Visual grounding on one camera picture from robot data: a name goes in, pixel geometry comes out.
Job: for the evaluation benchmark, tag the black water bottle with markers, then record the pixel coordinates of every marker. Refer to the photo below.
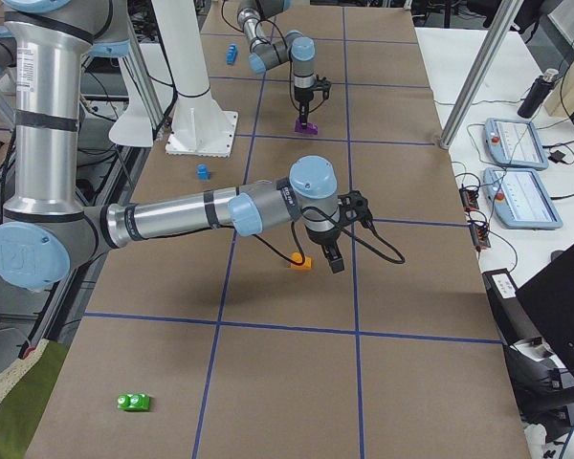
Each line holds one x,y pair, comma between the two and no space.
539,90

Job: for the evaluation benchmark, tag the black monitor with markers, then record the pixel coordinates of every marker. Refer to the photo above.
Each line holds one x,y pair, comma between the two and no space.
548,299

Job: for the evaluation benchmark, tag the green cushion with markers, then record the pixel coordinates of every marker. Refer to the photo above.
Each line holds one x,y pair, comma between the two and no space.
25,388

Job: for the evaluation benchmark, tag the long blue studded block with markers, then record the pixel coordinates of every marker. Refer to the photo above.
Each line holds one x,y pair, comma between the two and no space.
231,54

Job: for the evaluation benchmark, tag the purple trapezoid block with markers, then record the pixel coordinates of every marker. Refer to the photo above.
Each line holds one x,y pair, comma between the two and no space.
308,128

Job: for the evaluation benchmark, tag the white chair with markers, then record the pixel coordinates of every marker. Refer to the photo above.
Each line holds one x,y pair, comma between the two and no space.
133,127

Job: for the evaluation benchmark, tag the green block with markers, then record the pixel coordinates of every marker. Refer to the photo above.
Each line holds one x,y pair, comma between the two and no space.
133,402

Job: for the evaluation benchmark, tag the far teach pendant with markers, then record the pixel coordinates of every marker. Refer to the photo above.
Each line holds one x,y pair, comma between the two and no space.
514,143

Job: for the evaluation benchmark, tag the small blue block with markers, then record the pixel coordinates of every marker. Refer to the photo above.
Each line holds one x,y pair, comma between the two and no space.
202,172

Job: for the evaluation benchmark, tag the near teach pendant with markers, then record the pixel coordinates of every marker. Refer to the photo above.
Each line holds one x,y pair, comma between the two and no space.
519,200

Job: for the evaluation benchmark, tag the orange trapezoid block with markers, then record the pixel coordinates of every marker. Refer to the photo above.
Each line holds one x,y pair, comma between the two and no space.
301,262

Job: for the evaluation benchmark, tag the teach pendant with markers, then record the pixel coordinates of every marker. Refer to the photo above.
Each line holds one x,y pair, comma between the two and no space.
519,200
514,143

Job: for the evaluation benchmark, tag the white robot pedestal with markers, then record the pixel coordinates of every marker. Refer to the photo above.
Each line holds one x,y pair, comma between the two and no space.
199,125

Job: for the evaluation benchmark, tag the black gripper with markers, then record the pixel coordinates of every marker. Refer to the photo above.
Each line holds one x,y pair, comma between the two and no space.
302,95
323,237

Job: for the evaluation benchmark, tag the aluminium frame post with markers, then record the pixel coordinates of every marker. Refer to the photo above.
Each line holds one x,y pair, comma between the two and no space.
505,16

